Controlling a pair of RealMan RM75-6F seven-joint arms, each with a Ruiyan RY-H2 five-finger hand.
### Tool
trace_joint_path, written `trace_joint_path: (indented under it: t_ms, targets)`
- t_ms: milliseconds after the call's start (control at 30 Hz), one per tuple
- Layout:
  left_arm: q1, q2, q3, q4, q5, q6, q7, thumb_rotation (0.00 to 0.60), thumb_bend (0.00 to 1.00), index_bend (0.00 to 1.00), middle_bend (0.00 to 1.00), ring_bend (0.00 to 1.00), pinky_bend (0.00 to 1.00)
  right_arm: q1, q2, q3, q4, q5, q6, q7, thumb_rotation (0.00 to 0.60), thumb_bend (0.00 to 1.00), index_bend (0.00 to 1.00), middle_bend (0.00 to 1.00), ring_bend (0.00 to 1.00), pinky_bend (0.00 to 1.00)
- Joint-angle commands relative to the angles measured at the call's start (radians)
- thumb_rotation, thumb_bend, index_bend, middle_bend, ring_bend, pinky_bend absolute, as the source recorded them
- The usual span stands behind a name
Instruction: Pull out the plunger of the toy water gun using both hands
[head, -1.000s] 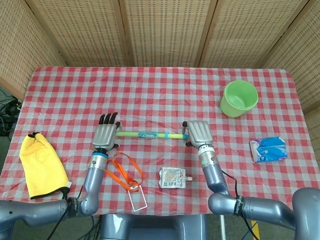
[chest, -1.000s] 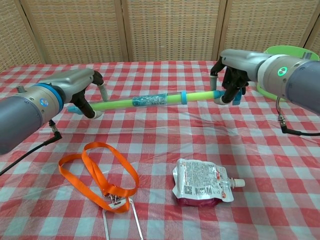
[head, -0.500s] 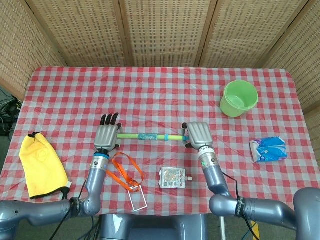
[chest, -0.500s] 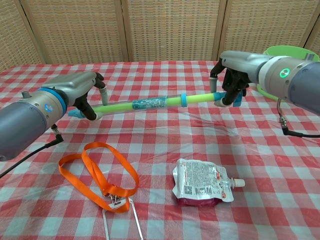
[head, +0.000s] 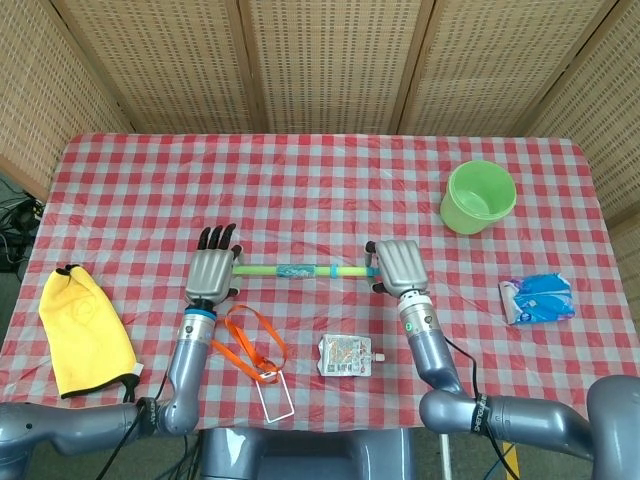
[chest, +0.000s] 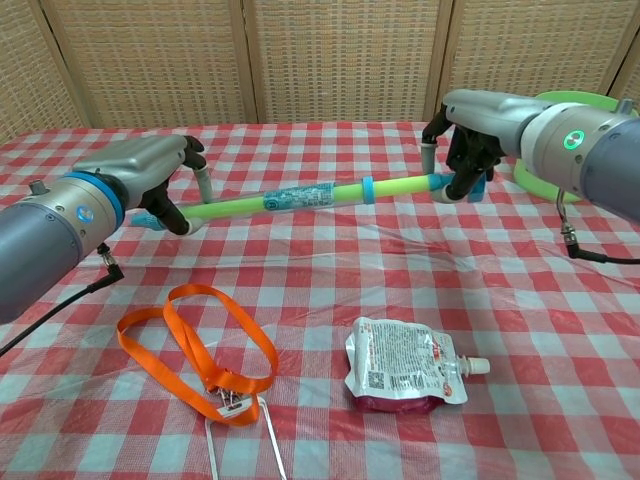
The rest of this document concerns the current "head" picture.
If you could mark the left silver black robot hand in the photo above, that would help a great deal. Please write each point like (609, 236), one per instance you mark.
(210, 275)

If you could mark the green plastic bucket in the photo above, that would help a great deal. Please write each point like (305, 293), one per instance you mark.
(470, 220)

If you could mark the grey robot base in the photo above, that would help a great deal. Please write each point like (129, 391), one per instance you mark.
(300, 455)

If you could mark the red white checkered tablecloth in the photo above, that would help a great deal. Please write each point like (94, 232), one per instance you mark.
(320, 200)

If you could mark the blue tissue pack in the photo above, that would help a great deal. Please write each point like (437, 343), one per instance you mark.
(545, 300)

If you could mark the white table leg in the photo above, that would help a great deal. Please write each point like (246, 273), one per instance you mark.
(445, 460)

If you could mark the woven bamboo folding screen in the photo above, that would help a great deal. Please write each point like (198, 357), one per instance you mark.
(330, 65)

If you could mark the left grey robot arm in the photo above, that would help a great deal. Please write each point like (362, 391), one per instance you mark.
(187, 360)

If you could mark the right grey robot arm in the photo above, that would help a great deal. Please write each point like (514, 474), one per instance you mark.
(435, 355)

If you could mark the white spouted drink pouch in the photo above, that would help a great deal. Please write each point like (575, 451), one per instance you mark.
(345, 355)

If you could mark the yellow cloth mitt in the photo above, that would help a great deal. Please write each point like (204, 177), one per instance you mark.
(80, 325)

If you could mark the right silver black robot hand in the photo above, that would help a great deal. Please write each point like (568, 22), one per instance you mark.
(400, 265)

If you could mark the green and blue water pump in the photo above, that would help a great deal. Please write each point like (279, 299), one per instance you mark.
(295, 271)

